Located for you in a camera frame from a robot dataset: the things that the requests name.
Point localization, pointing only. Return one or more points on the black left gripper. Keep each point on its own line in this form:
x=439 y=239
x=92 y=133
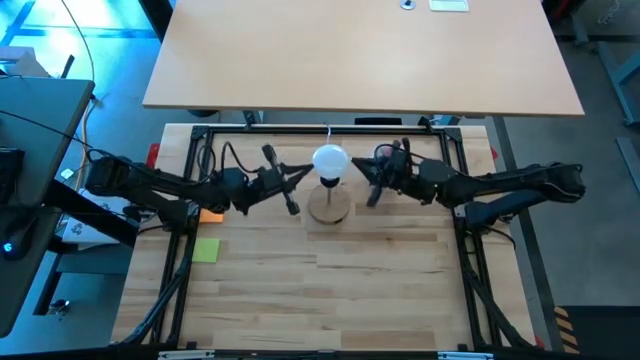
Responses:
x=267 y=182

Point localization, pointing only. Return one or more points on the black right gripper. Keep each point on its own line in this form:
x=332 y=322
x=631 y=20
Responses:
x=400 y=175

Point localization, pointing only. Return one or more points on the white round lightbulb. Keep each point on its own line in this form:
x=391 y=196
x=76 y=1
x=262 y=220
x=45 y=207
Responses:
x=331 y=161

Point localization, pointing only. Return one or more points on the round wooden lamp base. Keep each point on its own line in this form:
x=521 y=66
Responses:
x=329 y=207

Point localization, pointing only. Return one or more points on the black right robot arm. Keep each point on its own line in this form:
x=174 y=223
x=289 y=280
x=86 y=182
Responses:
x=500 y=182

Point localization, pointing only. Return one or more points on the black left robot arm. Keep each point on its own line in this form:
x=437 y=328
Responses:
x=150 y=182

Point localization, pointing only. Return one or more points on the orange sticky note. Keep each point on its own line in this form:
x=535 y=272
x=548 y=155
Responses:
x=212 y=217

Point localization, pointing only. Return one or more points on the large light wooden desk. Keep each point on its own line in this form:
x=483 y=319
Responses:
x=350 y=60

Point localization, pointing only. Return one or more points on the green sticky note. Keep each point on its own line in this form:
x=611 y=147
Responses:
x=206 y=250

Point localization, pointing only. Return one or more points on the red tag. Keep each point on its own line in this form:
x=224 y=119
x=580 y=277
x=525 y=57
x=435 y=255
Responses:
x=495 y=153
x=152 y=152

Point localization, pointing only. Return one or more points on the small black device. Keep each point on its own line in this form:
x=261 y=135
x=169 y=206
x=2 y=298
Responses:
x=132 y=212

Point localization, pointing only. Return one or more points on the white desk outlet plate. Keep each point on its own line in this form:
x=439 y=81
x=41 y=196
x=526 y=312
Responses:
x=449 y=5

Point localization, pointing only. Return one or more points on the white printed box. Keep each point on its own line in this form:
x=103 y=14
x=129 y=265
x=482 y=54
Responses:
x=85 y=230

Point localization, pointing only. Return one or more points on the grey metal table legs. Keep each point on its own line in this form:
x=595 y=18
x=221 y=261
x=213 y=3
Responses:
x=612 y=75

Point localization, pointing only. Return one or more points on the grey side desk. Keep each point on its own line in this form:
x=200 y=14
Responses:
x=35 y=115

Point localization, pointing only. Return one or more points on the desk caster wheel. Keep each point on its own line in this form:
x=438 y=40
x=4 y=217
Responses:
x=60 y=307

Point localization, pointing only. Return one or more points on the black yellow striped mat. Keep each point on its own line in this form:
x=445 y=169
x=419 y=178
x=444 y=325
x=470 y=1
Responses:
x=600 y=332

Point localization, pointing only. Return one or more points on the black keyboard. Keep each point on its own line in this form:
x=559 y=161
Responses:
x=10 y=175

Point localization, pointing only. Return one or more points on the black computer mouse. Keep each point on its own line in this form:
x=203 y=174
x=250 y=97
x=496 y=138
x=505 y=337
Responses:
x=17 y=240

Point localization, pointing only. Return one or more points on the cardboard box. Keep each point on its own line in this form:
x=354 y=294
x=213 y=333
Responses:
x=25 y=65

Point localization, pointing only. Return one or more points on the black aluminium table frame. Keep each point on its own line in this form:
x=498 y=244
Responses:
x=300 y=130

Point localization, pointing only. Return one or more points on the silver bracket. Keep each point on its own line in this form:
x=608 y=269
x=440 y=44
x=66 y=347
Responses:
x=465 y=356
x=185 y=355

